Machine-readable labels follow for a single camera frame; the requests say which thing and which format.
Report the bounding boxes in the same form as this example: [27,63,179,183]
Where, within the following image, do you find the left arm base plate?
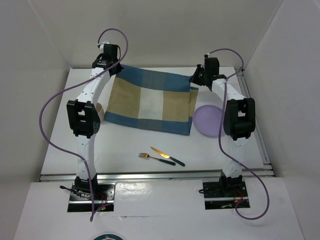
[65,183,116,213]

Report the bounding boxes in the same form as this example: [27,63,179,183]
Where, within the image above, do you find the green round sticker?
[93,233,124,240]

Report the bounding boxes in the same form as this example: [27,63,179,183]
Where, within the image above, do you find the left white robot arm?
[66,41,123,200]

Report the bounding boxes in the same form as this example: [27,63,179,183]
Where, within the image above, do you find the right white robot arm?
[189,54,256,196]

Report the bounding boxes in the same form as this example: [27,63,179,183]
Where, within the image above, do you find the gold fork green handle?
[138,153,176,166]

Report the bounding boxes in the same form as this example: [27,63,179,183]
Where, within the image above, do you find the blue tan checked placemat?
[104,65,198,136]

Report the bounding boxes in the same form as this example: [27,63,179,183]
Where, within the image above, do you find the aluminium right side rail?
[236,70,275,177]

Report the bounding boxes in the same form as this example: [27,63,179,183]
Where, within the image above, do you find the purple plate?
[193,104,223,138]

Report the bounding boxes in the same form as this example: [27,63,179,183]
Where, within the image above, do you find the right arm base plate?
[198,181,250,210]

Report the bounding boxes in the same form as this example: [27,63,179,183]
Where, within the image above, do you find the gold knife green handle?
[150,146,186,167]

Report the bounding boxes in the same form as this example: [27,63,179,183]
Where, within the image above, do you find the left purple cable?
[39,28,129,222]

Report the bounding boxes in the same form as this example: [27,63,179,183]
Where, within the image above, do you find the aluminium front rail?
[39,170,273,181]

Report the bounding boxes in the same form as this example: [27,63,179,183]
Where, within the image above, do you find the aluminium rail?
[39,170,273,181]
[236,70,275,177]

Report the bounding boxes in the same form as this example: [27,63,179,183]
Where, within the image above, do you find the beige paper cup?
[95,102,105,122]

